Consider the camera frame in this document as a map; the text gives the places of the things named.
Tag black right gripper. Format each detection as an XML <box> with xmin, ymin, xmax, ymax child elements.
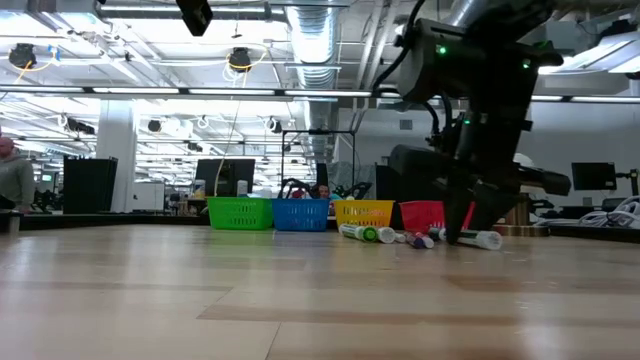
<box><xmin>439</xmin><ymin>102</ymin><xmax>572</xmax><ymax>246</ymax></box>

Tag green cap whiteboard marker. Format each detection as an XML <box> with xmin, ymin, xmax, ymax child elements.
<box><xmin>338</xmin><ymin>223</ymin><xmax>379</xmax><ymax>244</ymax></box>

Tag white bulb brass lamp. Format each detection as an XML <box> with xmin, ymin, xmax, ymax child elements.
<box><xmin>492</xmin><ymin>152</ymin><xmax>551</xmax><ymax>238</ymax></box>

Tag red plastic basket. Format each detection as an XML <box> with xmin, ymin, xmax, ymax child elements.
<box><xmin>398</xmin><ymin>200</ymin><xmax>476</xmax><ymax>234</ymax></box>

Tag black ceiling device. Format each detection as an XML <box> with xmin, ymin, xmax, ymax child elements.
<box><xmin>8</xmin><ymin>43</ymin><xmax>39</xmax><ymax>70</ymax></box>
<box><xmin>228</xmin><ymin>46</ymin><xmax>253</xmax><ymax>74</ymax></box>

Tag ceiling light strip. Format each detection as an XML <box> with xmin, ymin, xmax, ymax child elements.
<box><xmin>0</xmin><ymin>85</ymin><xmax>640</xmax><ymax>104</ymax></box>

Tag black partition screen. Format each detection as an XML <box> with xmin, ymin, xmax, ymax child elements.
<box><xmin>375</xmin><ymin>163</ymin><xmax>401</xmax><ymax>202</ymax></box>

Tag yellow plastic basket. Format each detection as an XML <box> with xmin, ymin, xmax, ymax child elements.
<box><xmin>333</xmin><ymin>199</ymin><xmax>396</xmax><ymax>230</ymax></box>

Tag black computer monitor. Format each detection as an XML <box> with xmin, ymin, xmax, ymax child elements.
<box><xmin>571</xmin><ymin>162</ymin><xmax>618</xmax><ymax>192</ymax></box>
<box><xmin>194</xmin><ymin>158</ymin><xmax>257</xmax><ymax>198</ymax></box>

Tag blue plastic basket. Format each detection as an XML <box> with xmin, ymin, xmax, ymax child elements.
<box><xmin>271</xmin><ymin>198</ymin><xmax>331</xmax><ymax>233</ymax></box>

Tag white cabinet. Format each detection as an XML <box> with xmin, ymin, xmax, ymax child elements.
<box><xmin>130</xmin><ymin>180</ymin><xmax>167</xmax><ymax>213</ymax></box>

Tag black cabinet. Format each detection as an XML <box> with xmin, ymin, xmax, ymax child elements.
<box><xmin>62</xmin><ymin>156</ymin><xmax>119</xmax><ymax>215</ymax></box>

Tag green plastic basket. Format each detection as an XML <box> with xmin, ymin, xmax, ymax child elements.
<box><xmin>207</xmin><ymin>196</ymin><xmax>275</xmax><ymax>231</ymax></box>

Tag white cable bundle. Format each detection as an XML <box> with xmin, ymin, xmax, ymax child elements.
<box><xmin>532</xmin><ymin>195</ymin><xmax>640</xmax><ymax>229</ymax></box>

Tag black robot station frame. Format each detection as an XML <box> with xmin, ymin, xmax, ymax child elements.
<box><xmin>280</xmin><ymin>128</ymin><xmax>358</xmax><ymax>200</ymax></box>

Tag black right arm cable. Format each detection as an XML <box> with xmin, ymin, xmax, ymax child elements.
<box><xmin>372</xmin><ymin>0</ymin><xmax>429</xmax><ymax>94</ymax></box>

